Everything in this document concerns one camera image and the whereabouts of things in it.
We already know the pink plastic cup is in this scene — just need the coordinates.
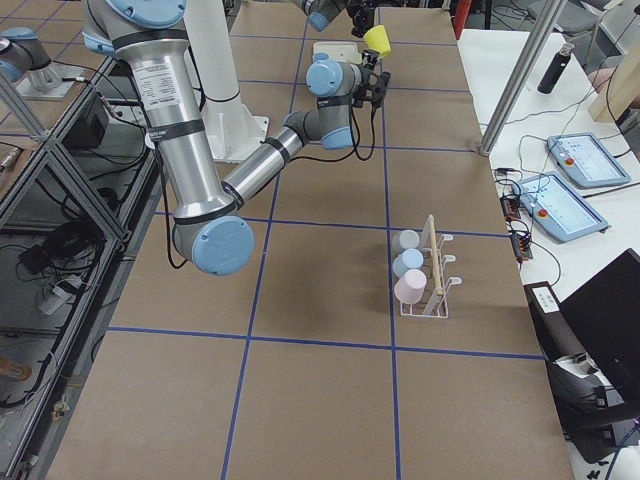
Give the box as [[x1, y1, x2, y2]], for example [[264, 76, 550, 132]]
[[394, 269, 427, 305]]

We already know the grey plastic cup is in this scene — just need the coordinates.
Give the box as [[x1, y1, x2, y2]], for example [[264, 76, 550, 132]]
[[391, 229, 420, 255]]

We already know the white wire cup rack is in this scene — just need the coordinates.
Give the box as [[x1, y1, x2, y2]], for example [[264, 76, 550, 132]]
[[395, 214, 462, 319]]

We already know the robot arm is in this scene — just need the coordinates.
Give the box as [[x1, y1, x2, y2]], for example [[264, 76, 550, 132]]
[[293, 0, 378, 38], [82, 1, 391, 276]]

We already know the cream plastic tray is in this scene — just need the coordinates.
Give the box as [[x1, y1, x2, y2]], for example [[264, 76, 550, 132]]
[[312, 41, 362, 64]]

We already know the black water bottle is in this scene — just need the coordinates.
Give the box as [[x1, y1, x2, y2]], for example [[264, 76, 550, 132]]
[[537, 42, 575, 94]]

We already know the aluminium frame post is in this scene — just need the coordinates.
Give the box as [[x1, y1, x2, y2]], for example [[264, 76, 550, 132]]
[[478, 0, 566, 157]]

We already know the blue teach pendant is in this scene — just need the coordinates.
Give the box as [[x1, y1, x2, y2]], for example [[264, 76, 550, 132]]
[[512, 172, 609, 243], [546, 133, 631, 189]]

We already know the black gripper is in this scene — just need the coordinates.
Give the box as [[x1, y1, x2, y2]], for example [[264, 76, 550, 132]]
[[354, 49, 391, 108], [349, 2, 375, 38]]

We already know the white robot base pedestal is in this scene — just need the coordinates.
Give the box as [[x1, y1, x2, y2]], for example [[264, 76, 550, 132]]
[[184, 0, 269, 163]]

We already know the light blue plastic cup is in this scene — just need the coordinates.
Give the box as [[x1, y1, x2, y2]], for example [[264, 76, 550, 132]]
[[392, 248, 424, 278]]

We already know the yellow plastic cup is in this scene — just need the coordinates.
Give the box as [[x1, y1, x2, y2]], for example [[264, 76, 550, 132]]
[[363, 24, 391, 58]]

